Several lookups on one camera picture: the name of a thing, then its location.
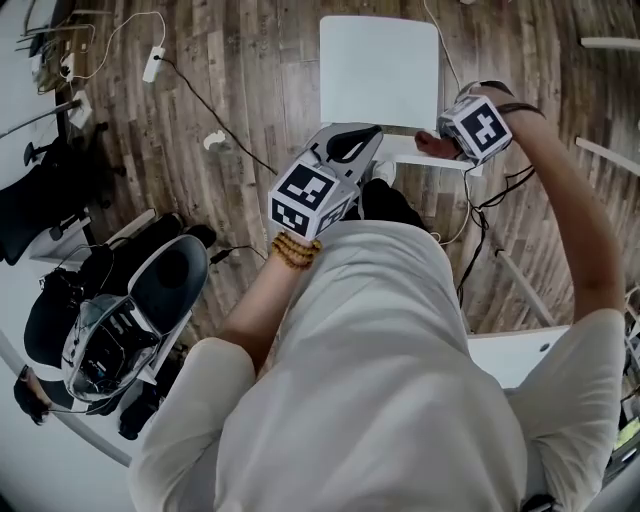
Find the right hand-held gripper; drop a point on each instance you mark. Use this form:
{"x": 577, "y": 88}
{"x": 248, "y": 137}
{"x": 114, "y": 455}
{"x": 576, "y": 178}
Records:
{"x": 480, "y": 131}

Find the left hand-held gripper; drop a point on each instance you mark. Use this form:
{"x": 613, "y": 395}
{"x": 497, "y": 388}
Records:
{"x": 302, "y": 197}

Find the white plastic chair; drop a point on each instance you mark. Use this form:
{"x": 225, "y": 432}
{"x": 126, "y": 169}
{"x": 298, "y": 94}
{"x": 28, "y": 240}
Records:
{"x": 380, "y": 70}

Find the person's right forearm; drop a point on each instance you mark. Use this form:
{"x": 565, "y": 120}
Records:
{"x": 575, "y": 200}

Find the person's left forearm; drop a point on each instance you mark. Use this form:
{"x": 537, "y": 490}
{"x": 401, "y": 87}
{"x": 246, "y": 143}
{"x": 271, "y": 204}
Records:
{"x": 270, "y": 300}

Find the black office chair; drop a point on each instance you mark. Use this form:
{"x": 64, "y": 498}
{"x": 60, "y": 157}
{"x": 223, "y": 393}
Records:
{"x": 45, "y": 195}

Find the person's right hand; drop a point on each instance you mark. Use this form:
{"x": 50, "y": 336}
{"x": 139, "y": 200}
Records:
{"x": 432, "y": 145}

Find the person's white shoe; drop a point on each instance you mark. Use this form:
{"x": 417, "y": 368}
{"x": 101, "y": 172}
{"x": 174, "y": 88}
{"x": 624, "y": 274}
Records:
{"x": 384, "y": 171}

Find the person's black trousers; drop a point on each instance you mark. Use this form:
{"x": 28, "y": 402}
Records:
{"x": 392, "y": 205}

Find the crumpled white paper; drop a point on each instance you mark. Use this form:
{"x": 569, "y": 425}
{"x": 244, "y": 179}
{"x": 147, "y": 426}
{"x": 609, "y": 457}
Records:
{"x": 215, "y": 140}

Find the white table bar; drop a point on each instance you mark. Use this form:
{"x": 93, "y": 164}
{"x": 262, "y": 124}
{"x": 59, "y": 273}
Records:
{"x": 610, "y": 43}
{"x": 607, "y": 154}

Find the person's white shirt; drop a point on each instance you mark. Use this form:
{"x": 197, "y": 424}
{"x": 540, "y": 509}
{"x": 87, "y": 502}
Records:
{"x": 375, "y": 360}

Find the white power strip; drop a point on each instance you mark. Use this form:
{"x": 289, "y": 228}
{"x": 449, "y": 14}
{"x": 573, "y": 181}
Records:
{"x": 153, "y": 64}

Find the white desk with hole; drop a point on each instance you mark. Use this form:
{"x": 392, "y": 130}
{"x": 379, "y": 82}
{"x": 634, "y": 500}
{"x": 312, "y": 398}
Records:
{"x": 505, "y": 355}

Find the clear plastic backpack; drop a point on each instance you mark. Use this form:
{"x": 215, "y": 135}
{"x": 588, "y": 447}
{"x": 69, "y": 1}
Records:
{"x": 110, "y": 350}

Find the white power adapter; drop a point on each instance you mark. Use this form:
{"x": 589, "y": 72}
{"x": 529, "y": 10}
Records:
{"x": 67, "y": 66}

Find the black bag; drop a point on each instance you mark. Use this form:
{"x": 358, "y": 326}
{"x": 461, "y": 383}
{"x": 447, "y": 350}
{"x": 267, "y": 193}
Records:
{"x": 140, "y": 412}

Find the white curved desk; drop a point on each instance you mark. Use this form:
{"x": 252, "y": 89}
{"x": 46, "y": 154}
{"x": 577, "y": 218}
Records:
{"x": 75, "y": 425}

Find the black rounded device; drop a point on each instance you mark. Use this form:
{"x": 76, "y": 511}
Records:
{"x": 31, "y": 395}

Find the white metal floor rail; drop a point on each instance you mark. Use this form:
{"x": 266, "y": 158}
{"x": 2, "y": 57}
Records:
{"x": 525, "y": 285}

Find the white wall socket box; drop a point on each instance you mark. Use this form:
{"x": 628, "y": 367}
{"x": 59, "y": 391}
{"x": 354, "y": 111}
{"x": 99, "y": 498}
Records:
{"x": 80, "y": 109}

